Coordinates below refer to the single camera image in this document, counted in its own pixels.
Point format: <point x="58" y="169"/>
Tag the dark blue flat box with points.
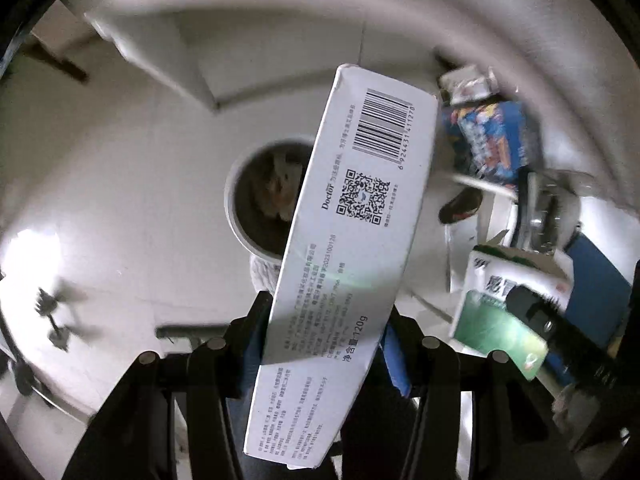
<point x="595" y="280"/>

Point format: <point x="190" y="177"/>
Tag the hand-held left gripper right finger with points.
<point x="397" y="365"/>

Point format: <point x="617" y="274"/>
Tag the white crumpled packet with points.
<point x="467" y="85"/>

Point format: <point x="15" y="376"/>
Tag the white round trash bin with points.
<point x="250" y="190"/>

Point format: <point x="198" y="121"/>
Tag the dark shoe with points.
<point x="460" y="208"/>

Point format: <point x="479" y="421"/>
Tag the small dark object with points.
<point x="52" y="315"/>

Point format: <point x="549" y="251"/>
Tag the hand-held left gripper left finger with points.
<point x="252" y="357"/>

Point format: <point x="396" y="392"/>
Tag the green white medicine box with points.
<point x="490" y="330"/>

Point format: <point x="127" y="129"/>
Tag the long white carton box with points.
<point x="350" y="260"/>

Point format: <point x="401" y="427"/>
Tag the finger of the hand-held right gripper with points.
<point x="560" y="335"/>

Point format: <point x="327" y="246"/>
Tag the blue printed box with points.
<point x="490" y="140"/>

